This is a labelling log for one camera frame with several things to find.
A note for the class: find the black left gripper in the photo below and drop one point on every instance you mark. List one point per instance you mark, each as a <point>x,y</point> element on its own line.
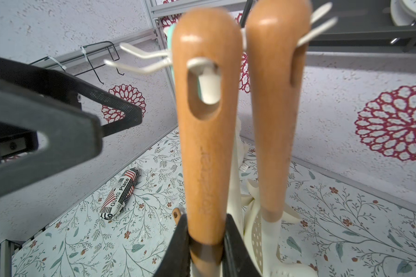
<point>69,136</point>

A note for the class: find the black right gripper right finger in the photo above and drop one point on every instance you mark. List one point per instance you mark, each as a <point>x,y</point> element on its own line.
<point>236,261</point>

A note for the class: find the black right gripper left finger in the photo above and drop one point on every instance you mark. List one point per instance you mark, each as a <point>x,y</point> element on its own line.
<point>177,260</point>

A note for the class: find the cream skimmer tan handle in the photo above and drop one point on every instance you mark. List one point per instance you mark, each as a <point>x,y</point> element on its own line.
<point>176,213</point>

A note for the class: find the cream skimmer orange handle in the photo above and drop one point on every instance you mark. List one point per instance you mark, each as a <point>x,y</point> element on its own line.
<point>207,131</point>

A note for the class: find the cream skimmer mint handle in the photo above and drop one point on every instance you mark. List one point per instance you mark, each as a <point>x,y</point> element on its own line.
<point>169,36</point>

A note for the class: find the cream skimmer wooden handle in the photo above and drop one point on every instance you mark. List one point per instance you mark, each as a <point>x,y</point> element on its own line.
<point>275,65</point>

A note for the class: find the cream utensil rack stand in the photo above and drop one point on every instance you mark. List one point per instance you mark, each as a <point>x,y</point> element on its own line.
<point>209,90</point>

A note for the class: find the white plush dog toy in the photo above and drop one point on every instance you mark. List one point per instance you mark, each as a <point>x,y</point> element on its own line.
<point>242,149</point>

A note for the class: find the flag print rolled pouch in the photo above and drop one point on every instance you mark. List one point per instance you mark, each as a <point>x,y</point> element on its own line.
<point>120,194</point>

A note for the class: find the white alarm clock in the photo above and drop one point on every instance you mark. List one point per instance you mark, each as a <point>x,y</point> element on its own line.
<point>410,10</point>

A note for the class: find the black wire wall rack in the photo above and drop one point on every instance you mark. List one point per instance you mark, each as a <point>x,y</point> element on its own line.
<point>85,55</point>

